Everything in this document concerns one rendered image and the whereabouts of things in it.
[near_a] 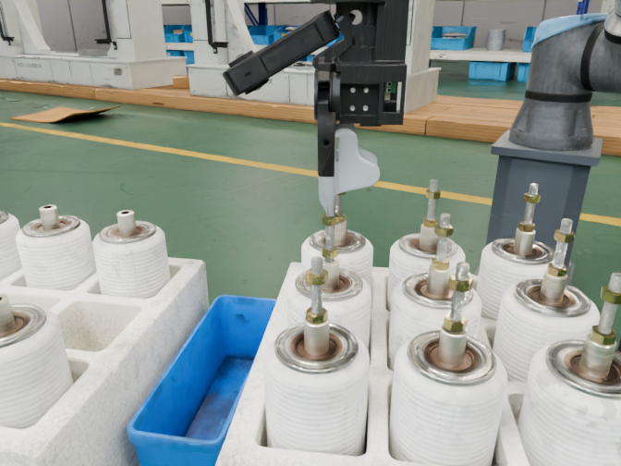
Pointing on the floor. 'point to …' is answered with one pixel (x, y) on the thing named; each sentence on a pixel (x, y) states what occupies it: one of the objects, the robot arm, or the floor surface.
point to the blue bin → (201, 386)
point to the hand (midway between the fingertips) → (323, 201)
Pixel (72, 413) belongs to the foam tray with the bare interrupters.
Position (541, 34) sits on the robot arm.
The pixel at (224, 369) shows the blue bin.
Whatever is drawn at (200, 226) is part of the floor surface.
